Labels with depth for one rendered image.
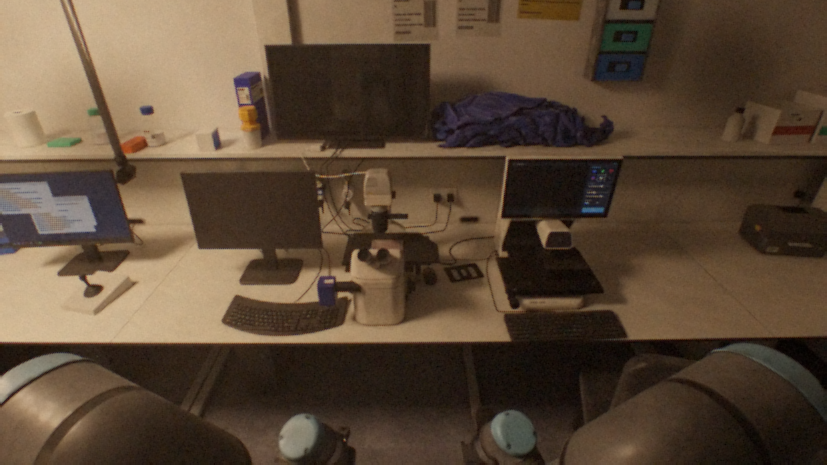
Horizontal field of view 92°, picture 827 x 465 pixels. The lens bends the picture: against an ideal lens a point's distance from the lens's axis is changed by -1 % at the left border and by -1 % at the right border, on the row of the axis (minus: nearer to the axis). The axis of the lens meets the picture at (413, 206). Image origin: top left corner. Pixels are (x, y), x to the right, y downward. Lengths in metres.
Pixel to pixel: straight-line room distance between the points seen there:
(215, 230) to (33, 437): 1.44
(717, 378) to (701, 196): 2.23
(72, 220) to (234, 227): 0.75
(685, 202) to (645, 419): 2.26
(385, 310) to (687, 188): 1.78
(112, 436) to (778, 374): 0.62
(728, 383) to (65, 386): 0.63
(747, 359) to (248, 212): 1.62
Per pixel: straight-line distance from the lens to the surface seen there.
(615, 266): 2.15
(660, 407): 0.48
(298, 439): 1.00
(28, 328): 2.22
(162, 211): 2.62
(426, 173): 2.13
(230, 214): 1.83
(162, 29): 2.41
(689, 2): 2.47
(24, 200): 2.38
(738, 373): 0.53
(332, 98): 1.92
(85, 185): 2.20
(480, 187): 2.20
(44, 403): 0.53
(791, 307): 2.31
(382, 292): 1.53
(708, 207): 2.77
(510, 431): 1.00
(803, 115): 2.62
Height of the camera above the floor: 1.89
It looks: 28 degrees down
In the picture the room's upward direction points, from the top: straight up
